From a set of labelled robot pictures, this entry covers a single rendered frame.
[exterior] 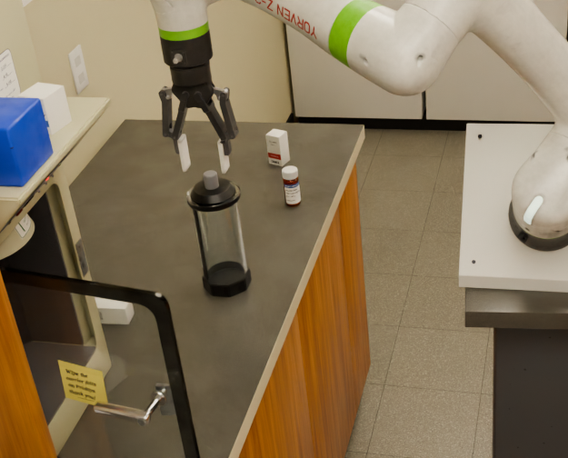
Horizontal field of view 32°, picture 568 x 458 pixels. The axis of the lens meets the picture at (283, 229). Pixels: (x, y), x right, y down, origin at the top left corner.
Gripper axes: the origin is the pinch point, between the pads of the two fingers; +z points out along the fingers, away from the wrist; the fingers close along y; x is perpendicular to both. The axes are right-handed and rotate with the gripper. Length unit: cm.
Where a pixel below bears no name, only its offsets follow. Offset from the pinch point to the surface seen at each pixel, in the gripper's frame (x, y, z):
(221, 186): 0.1, 2.6, 6.7
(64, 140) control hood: -44, -4, -26
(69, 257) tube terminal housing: -29.6, -16.6, 5.3
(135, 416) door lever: -68, 12, 4
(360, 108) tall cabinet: 251, -25, 111
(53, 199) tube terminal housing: -30.0, -16.6, -7.2
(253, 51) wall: 206, -58, 64
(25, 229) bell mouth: -41.5, -15.6, -8.3
